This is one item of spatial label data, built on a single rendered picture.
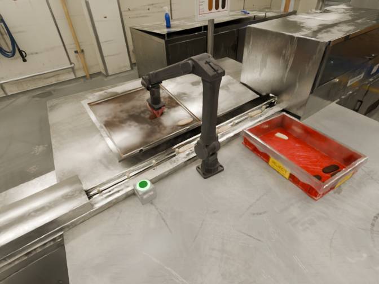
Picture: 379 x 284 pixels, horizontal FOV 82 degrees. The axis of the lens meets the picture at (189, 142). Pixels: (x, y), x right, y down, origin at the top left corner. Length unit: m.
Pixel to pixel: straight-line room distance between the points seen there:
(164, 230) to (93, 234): 0.28
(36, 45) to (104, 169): 3.55
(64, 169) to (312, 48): 1.44
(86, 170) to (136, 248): 0.52
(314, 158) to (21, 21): 4.25
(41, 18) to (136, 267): 4.10
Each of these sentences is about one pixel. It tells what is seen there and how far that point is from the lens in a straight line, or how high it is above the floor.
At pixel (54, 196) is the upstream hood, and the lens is 1.04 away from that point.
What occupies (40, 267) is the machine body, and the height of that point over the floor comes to 0.70.
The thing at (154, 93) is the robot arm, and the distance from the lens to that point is 1.20.
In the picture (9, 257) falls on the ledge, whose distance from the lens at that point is 1.06.
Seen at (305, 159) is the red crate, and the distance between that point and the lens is 1.27.
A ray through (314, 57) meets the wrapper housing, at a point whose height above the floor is 1.21.
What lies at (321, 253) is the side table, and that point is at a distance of 0.97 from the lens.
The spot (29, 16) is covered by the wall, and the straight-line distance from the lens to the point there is 4.48.
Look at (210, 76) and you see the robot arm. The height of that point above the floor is 1.32.
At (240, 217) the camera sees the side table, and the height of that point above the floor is 0.82.
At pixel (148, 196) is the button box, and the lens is 0.98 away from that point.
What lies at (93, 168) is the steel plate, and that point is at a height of 0.82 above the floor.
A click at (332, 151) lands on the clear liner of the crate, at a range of 1.31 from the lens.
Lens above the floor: 1.62
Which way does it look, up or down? 39 degrees down
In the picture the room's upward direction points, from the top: 3 degrees counter-clockwise
